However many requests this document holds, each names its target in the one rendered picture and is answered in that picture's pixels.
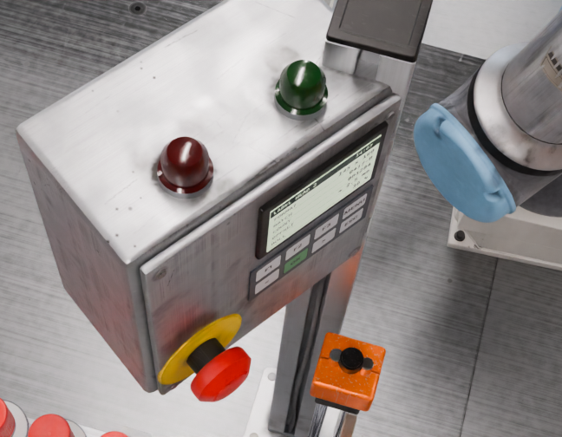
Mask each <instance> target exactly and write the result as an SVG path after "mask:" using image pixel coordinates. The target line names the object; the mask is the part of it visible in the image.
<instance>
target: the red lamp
mask: <svg viewBox="0 0 562 437"><path fill-rule="evenodd" d="M157 174H158V180H159V182H160V186H161V187H162V189H163V190H164V191H165V192H166V193H168V194H170V195H171V196H173V197H175V198H178V199H193V198H196V197H198V196H200V195H201V194H203V193H204V192H205V191H207V189H208V188H209V187H210V185H211V184H212V180H213V164H212V160H211V158H210V157H209V153H208V151H207V148H206V146H205V145H204V144H203V143H202V142H201V141H199V140H197V139H194V138H192V137H187V136H182V137H178V138H175V139H173V140H170V141H169V142H168V143H167V144H166V145H165V146H164V147H163V149H162V151H161V154H160V161H159V163H158V167H157Z"/></svg>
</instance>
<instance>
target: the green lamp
mask: <svg viewBox="0 0 562 437"><path fill-rule="evenodd" d="M327 100H328V89H327V86H326V77H325V74H324V72H323V71H322V69H321V68H320V67H318V66H317V65H316V64H315V63H314V62H311V61H308V60H298V61H295V62H292V63H290V64H288V65H287V66H286V67H285V68H284V69H283V71H282V73H281V75H280V79H279V80H278V82H277V84H276V87H275V93H274V101H275V104H276V106H277V108H278V110H279V111H280V113H282V114H283V115H284V116H286V117H288V118H290V119H293V120H295V121H308V120H311V119H314V118H316V117H318V116H319V115H320V114H321V113H322V112H323V111H324V109H325V107H326V105H327Z"/></svg>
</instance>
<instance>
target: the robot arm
mask: <svg viewBox="0 0 562 437"><path fill-rule="evenodd" d="M414 142H415V149H416V152H417V153H418V156H419V159H420V162H421V164H422V166H423V168H424V170H425V172H426V173H427V175H428V177H429V178H430V179H431V181H432V182H433V184H434V185H435V187H436V188H437V189H438V191H439V192H440V193H441V194H442V196H443V197H444V198H445V199H446V200H447V201H448V202H449V203H450V204H451V205H452V206H453V207H455V208H456V209H457V210H458V211H459V212H462V213H463V214H465V215H466V216H467V217H469V218H471V219H473V220H476V221H479V222H483V223H491V222H494V221H497V220H498V219H501V218H502V217H504V216H505V215H507V214H512V213H513V212H515V211H516V207H518V206H520V207H522V208H524V209H526V210H528V211H530V212H534V213H537V214H540V215H544V216H548V217H557V218H562V6H561V8H560V10H559V13H558V14H557V15H556V16H555V17H554V18H553V19H552V20H551V21H550V22H549V23H548V24H547V25H546V26H545V27H544V28H543V29H542V30H541V31H540V32H539V33H538V34H537V35H536V36H535V37H534V38H533V39H532V40H531V41H530V42H520V43H515V44H511V45H508V46H506V47H504V48H502V49H499V50H498V51H496V52H495V53H494V54H492V55H491V56H490V57H489V58H488V59H487V60H486V61H485V62H484V63H483V64H482V65H481V66H480V67H479V68H478V69H477V70H476V71H475V73H474V74H473V75H472V76H471V77H470V78H469V79H468V80H467V81H466V82H465V83H464V84H463V85H462V86H461V87H460V88H458V89H457V90H456V91H454V92H453V93H452V94H451V95H450V96H448V97H447V98H445V99H444V100H443V101H441V102H439V103H438V104H437V103H434V104H432V105H431V106H430V107H429V110H428V111H427V112H425V113H424V114H422V115H421V116H420V117H419V118H418V120H417V121H416V123H415V128H414Z"/></svg>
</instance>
